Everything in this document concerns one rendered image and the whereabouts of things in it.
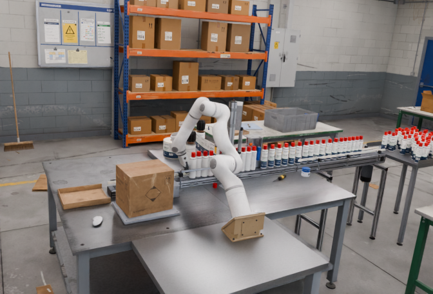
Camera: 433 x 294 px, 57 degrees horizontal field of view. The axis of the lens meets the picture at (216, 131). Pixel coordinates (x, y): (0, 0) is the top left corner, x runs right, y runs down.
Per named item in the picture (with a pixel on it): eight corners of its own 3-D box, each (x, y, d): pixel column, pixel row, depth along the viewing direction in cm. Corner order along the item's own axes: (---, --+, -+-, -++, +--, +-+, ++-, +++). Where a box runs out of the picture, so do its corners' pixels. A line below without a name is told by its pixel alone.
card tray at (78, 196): (101, 188, 288) (101, 183, 287) (111, 202, 266) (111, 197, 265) (57, 194, 274) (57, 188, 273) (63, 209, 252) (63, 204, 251)
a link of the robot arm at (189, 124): (197, 124, 273) (178, 156, 286) (201, 115, 287) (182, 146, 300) (185, 118, 272) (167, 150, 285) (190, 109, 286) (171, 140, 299)
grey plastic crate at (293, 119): (295, 122, 559) (297, 107, 554) (316, 129, 527) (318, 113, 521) (262, 126, 527) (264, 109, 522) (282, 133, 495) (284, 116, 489)
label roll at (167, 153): (188, 158, 352) (189, 142, 349) (167, 160, 343) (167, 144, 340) (180, 151, 369) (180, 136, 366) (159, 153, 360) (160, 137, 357)
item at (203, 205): (250, 144, 434) (250, 142, 433) (356, 198, 308) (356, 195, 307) (42, 164, 333) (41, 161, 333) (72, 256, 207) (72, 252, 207)
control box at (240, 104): (241, 125, 312) (243, 101, 307) (240, 130, 296) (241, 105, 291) (228, 124, 313) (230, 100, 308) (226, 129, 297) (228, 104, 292)
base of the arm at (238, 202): (249, 222, 248) (240, 195, 256) (264, 212, 234) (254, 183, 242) (222, 226, 239) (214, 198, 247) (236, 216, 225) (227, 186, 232)
